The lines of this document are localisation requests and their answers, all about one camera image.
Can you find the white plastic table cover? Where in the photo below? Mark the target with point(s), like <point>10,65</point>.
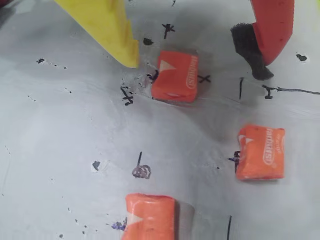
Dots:
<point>62,137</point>

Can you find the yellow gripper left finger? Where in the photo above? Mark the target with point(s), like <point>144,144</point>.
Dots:
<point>100,22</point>

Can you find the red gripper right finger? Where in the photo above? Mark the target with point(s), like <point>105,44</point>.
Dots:
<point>275,25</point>

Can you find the orange candy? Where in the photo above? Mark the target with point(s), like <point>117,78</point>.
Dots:
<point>260,155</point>
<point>175,77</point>
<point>150,220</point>

